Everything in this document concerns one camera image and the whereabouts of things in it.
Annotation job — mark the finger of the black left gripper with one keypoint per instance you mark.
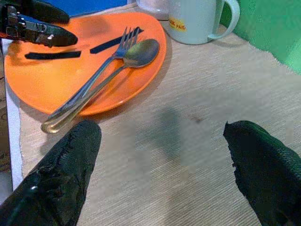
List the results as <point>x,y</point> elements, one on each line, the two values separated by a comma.
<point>47,13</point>
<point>64,38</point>

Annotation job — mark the black tape strip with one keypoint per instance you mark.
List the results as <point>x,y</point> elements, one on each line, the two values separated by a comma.
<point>105,44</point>
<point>51,55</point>

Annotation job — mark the white round container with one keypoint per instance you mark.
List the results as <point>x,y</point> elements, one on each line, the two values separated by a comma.
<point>152,7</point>

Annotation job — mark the beige woven placemat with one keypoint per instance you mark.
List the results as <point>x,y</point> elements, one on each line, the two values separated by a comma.
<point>188,164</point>

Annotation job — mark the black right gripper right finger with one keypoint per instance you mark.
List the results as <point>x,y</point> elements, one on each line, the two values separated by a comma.
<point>270,179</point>

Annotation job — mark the silver metal spoon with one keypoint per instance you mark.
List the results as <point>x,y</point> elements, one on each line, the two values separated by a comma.
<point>141,53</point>

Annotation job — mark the silver metal fork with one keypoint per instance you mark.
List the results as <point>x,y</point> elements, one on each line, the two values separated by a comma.
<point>119,50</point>

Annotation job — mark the green cloth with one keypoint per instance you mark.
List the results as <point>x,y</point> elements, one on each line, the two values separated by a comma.
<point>270,28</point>

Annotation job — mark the pale blue mug yellow label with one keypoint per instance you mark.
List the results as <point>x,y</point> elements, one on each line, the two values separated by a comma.
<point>192,18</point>

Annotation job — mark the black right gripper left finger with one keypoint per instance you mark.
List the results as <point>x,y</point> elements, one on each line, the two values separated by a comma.
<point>54,183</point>

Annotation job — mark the orange round plate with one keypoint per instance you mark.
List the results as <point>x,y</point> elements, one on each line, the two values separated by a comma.
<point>47,80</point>

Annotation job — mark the blue flat object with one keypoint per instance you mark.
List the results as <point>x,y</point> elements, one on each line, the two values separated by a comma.
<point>82,5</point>

